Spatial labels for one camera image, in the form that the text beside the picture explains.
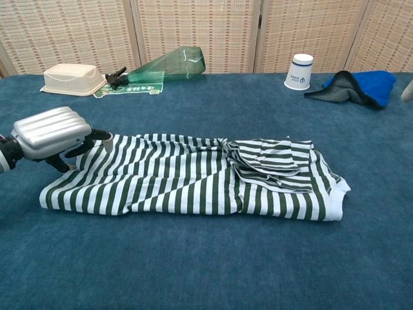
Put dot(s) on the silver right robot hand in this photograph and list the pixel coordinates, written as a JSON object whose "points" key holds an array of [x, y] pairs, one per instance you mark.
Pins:
{"points": [[408, 94]]}

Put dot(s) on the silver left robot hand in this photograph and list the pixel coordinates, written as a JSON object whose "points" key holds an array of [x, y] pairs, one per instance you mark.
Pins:
{"points": [[48, 129]]}

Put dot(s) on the green white striped T-shirt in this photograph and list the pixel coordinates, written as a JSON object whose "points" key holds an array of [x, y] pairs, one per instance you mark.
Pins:
{"points": [[177, 181]]}

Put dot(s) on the blue and grey cloth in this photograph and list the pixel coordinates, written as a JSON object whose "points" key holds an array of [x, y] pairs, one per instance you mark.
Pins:
{"points": [[376, 87]]}

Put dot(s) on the beige plastic food container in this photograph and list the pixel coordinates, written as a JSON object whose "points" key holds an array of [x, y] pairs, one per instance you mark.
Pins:
{"points": [[71, 79]]}

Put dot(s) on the green printed card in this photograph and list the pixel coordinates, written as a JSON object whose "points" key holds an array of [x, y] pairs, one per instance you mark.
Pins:
{"points": [[138, 88]]}

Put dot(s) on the white paper cup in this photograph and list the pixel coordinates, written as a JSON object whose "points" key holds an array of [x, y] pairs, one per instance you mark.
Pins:
{"points": [[298, 72]]}

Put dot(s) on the green spray bottle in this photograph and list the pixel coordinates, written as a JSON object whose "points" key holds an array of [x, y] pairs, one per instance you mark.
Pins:
{"points": [[174, 66]]}

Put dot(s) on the woven folding screen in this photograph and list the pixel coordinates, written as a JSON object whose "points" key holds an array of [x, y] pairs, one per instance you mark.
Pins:
{"points": [[193, 32]]}

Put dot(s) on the blue carpet table mat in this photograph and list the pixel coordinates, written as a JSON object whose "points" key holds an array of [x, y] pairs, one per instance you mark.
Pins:
{"points": [[161, 268]]}

